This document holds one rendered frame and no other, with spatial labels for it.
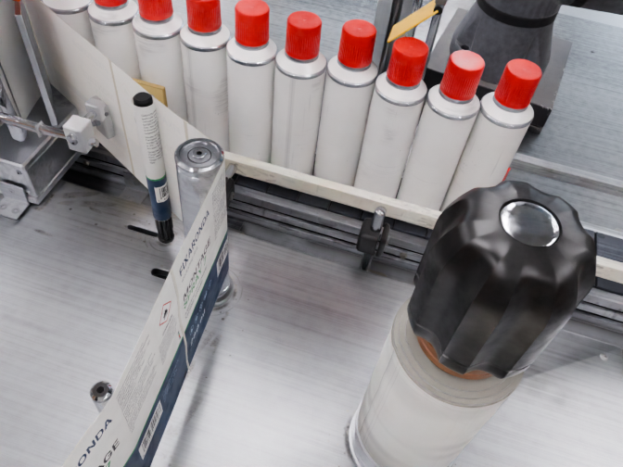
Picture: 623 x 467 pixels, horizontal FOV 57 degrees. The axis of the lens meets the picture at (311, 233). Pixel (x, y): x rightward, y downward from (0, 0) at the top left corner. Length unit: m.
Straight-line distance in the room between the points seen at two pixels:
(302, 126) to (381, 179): 0.10
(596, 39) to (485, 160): 0.66
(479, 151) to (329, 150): 0.16
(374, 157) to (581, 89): 0.54
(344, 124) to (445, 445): 0.33
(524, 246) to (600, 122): 0.75
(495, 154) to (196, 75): 0.31
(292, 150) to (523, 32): 0.41
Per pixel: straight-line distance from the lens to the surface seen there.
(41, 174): 0.68
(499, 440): 0.57
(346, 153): 0.63
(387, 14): 0.70
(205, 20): 0.60
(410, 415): 0.39
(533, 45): 0.92
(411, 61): 0.55
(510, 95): 0.57
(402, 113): 0.57
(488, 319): 0.28
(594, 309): 0.72
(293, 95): 0.59
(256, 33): 0.58
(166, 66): 0.65
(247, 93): 0.61
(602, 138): 0.99
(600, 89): 1.09
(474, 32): 0.93
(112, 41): 0.67
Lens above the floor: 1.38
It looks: 51 degrees down
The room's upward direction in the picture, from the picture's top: 8 degrees clockwise
